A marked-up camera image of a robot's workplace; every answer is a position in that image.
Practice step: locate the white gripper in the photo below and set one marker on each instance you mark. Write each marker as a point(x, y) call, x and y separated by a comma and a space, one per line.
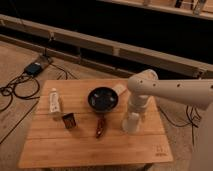
point(137, 104)

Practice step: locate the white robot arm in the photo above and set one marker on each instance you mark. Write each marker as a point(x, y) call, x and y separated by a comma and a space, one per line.
point(194, 92)

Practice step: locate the black frying pan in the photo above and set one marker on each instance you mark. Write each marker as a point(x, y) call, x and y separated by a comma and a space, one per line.
point(105, 99)

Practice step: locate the wooden slat table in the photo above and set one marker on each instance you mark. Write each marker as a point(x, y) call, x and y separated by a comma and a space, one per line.
point(50, 144)

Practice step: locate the white tube bottle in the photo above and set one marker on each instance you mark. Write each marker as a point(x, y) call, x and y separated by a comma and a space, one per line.
point(54, 102)

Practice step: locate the black power adapter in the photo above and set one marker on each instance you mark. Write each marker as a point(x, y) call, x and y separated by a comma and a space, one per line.
point(33, 69)

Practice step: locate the long wooden floor rail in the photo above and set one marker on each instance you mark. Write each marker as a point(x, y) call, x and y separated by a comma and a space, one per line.
point(134, 53)

